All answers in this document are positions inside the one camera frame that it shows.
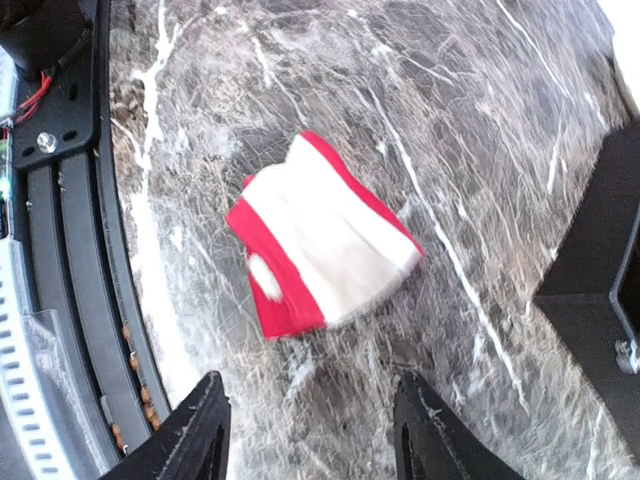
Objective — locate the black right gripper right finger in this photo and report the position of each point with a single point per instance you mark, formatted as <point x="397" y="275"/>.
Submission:
<point x="431" y="442"/>

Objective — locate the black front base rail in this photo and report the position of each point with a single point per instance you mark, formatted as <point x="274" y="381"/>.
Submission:
<point x="61" y="203"/>

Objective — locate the red and white sock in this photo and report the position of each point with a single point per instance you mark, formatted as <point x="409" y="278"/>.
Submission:
<point x="320" y="246"/>

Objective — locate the white slotted cable duct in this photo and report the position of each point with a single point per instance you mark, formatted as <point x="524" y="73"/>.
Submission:
<point x="21" y="390"/>

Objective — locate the black compartment display box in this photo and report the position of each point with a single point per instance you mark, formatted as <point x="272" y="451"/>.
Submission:
<point x="590" y="293"/>

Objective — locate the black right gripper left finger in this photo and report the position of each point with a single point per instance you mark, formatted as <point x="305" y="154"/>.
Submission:
<point x="193" y="443"/>

